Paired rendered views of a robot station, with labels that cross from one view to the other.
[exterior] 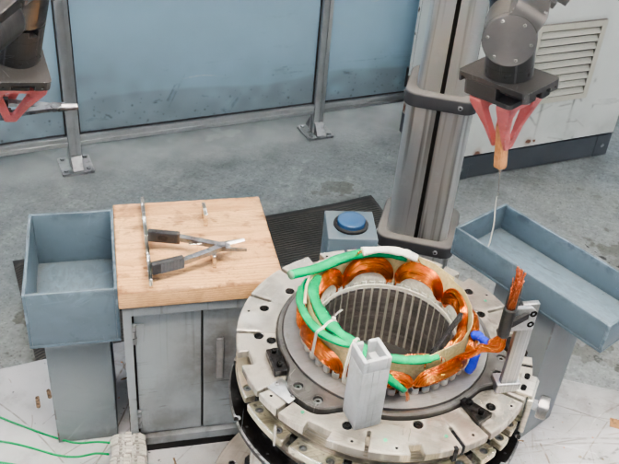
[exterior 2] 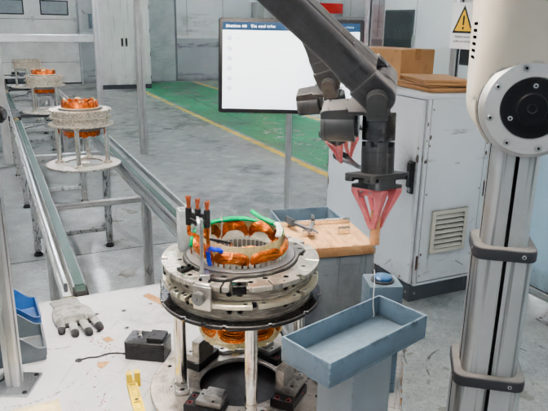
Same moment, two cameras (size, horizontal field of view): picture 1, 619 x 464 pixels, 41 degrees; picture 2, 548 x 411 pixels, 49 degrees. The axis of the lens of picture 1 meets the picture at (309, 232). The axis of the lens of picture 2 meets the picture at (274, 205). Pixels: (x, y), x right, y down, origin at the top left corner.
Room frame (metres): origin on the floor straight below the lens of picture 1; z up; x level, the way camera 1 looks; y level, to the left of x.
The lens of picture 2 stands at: (0.77, -1.25, 1.55)
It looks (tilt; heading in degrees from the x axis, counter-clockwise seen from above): 17 degrees down; 91
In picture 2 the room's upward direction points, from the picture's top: 1 degrees clockwise
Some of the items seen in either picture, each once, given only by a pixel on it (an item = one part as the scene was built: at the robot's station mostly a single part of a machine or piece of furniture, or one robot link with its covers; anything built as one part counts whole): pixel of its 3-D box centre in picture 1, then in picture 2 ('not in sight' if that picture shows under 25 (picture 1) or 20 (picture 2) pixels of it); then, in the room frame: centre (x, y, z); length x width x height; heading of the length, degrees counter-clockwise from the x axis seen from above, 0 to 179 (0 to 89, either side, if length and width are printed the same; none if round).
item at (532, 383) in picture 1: (522, 401); (204, 295); (0.62, -0.24, 1.07); 0.04 x 0.02 x 0.05; 159
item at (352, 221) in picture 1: (351, 220); (382, 276); (0.97, -0.06, 1.04); 0.04 x 0.04 x 0.01
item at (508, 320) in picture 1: (510, 309); (197, 217); (0.61, -0.19, 1.21); 0.04 x 0.04 x 0.03; 21
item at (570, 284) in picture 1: (528, 339); (352, 398); (0.89, -0.32, 0.92); 0.25 x 0.11 x 0.28; 43
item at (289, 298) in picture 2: not in sight; (278, 299); (0.76, -0.21, 1.06); 0.09 x 0.04 x 0.01; 21
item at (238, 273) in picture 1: (194, 248); (323, 237); (0.86, 0.15, 1.05); 0.20 x 0.19 x 0.02; 106
